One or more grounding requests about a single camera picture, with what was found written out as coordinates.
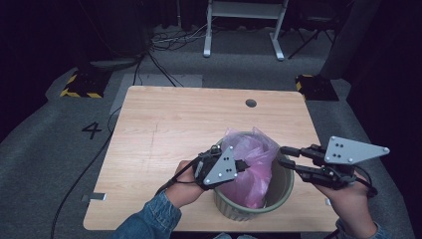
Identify white metal desk frame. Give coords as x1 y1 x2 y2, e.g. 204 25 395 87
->
202 0 290 62

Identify person's left hand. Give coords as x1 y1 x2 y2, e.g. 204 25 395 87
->
164 159 205 209

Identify green round trash bin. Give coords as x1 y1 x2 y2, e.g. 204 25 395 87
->
213 130 296 222

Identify black yellow striped stand base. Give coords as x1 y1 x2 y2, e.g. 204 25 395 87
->
295 74 340 102
59 69 112 100

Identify black tripod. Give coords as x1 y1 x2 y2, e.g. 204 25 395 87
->
288 28 336 60

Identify tangle of floor cables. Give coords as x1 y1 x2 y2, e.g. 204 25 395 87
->
150 21 215 53

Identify pink plastic trash bag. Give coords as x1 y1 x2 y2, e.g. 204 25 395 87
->
217 126 282 210

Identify long black floor cable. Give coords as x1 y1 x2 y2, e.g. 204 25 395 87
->
50 106 123 239

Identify left hand-held gripper black cable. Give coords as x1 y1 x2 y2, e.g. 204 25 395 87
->
154 155 202 196

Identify grey curtain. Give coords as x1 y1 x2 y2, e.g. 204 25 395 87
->
319 0 382 80

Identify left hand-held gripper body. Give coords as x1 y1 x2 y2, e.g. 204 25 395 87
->
193 144 239 191

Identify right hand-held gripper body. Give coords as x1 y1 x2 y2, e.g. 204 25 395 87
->
300 135 391 191

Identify person's right hand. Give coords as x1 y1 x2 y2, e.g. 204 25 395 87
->
315 174 379 238

